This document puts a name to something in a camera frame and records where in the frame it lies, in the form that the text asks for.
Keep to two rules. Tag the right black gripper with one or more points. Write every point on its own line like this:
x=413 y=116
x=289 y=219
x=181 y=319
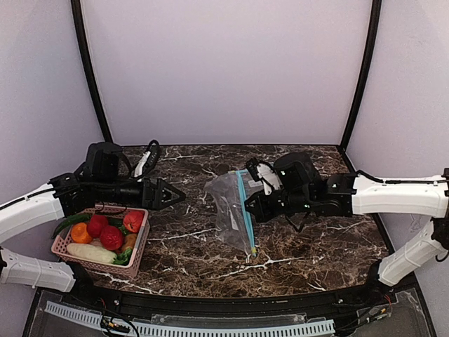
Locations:
x=266 y=206

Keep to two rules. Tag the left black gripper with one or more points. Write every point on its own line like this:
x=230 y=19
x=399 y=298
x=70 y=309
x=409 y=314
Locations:
x=150 y=194

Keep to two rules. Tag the clear zip bag blue zipper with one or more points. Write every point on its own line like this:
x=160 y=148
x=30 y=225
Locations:
x=233 y=223

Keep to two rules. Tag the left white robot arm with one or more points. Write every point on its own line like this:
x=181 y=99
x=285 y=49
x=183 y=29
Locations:
x=106 y=176

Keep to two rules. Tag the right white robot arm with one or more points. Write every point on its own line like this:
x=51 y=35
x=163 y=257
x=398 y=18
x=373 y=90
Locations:
x=292 y=185

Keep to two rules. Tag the red toy tomato right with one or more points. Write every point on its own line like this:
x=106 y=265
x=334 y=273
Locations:
x=133 y=221

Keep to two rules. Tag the brown toy potato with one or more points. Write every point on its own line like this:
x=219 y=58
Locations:
x=129 y=241

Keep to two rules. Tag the red toy fruit front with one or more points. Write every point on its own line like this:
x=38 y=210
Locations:
x=111 y=238

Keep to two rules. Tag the red toy fruit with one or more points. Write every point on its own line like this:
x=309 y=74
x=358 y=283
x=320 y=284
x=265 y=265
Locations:
x=96 y=225
x=111 y=238

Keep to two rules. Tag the red toy fruit left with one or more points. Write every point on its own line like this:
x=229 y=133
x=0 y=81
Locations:
x=96 y=225

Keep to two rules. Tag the green toy leafy vegetable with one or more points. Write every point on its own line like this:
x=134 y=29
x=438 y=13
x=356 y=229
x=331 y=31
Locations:
x=124 y=257

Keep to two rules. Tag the orange toy fruit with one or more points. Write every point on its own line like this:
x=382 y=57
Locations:
x=80 y=235

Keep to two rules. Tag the green toy chili pepper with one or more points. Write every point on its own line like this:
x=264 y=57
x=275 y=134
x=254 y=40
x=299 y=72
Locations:
x=69 y=221

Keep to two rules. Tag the white toy radish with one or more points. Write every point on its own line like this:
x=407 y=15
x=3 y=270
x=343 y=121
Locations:
x=92 y=253

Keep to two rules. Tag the pink perforated plastic basket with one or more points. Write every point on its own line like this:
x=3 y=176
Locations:
x=115 y=215

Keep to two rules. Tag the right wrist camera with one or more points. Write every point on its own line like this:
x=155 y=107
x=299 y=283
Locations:
x=263 y=171

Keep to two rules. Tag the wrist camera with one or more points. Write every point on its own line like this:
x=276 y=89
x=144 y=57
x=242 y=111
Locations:
x=263 y=171
x=148 y=161

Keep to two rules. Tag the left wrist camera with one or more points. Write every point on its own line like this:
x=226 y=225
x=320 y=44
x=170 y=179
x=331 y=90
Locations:
x=148 y=161

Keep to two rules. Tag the white slotted cable duct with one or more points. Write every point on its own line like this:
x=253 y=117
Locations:
x=170 y=325

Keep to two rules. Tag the black front rail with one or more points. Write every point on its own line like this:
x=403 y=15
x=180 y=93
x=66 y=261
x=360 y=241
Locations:
x=144 y=295

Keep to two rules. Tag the left black frame post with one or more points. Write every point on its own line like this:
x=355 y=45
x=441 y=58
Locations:
x=82 y=40

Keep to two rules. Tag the black frame post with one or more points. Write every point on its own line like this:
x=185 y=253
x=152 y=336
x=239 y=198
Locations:
x=373 y=23
x=82 y=40

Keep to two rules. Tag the right black frame post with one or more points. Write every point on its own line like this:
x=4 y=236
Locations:
x=373 y=23

